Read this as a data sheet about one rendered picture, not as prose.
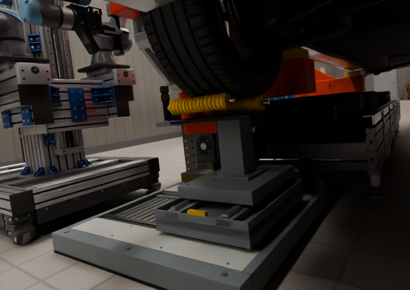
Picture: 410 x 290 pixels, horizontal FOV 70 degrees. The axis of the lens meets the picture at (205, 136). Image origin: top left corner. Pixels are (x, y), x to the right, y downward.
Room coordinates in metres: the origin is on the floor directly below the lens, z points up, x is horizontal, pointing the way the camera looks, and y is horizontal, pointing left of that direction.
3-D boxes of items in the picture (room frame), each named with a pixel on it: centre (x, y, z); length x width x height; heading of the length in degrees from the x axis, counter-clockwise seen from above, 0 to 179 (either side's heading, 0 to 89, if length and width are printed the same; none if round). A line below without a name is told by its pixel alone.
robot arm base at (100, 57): (1.84, 0.57, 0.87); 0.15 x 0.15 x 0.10
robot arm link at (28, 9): (0.99, 0.49, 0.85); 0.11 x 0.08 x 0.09; 145
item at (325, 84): (3.14, -1.43, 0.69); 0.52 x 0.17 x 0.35; 55
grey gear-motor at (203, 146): (1.43, -0.15, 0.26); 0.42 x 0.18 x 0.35; 55
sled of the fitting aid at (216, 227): (1.10, -0.09, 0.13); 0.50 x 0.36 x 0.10; 145
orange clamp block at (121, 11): (0.97, 0.20, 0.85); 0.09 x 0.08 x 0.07; 145
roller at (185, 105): (1.08, 0.01, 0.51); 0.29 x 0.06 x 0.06; 55
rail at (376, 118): (2.30, -1.44, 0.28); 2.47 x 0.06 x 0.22; 145
